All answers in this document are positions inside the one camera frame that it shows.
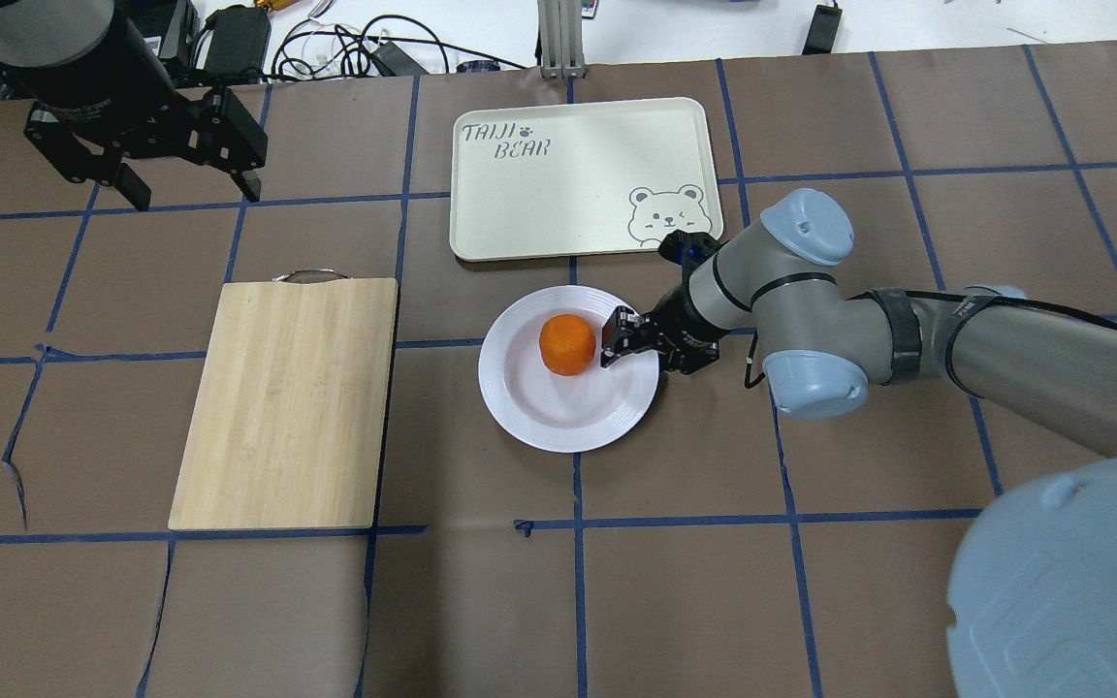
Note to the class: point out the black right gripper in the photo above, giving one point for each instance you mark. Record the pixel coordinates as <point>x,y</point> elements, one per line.
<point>679,325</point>

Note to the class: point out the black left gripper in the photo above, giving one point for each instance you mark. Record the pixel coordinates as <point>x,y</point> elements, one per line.
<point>105,95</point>

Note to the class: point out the orange fruit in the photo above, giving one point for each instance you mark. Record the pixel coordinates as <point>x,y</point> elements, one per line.
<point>567,344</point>

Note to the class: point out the white round plate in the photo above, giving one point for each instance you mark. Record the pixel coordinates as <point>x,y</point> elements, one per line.
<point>556,413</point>

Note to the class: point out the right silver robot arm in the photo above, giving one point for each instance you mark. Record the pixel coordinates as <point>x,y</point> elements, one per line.
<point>1033,588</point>

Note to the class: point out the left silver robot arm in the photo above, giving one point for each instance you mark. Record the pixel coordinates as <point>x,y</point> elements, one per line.
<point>48,18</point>

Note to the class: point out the cream bear tray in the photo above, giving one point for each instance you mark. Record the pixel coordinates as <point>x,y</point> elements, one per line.
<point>575,180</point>

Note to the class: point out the black power brick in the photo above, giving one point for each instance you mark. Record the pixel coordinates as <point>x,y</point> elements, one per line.
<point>236,45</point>

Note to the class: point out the wooden cutting board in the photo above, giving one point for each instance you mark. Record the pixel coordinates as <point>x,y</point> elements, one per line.
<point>289,423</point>

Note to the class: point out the black power adapter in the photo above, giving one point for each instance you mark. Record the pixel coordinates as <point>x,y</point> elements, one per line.
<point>823,30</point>

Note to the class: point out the aluminium frame post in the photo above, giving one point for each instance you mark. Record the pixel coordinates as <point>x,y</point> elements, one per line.
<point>561,40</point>

